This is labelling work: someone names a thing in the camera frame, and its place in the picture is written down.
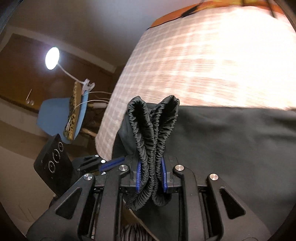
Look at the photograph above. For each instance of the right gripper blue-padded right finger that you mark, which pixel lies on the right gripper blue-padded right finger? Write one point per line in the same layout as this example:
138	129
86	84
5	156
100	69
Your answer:
171	183

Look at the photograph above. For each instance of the leopard print cushion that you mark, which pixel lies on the leopard print cushion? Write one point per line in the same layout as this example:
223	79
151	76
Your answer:
74	108

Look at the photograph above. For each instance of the light blue chair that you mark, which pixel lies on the light blue chair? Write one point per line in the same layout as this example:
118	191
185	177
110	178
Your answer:
53	117

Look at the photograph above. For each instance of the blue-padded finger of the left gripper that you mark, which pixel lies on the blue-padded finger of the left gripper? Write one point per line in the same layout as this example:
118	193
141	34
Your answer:
111	164

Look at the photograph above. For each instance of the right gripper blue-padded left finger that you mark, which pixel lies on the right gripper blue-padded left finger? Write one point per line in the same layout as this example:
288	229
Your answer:
130	180

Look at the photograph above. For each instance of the white clip-on desk lamp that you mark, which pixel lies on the white clip-on desk lamp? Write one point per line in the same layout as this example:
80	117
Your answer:
52	61

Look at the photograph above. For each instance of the dark green-black pants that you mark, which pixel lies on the dark green-black pants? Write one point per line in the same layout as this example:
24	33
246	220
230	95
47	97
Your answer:
236	165

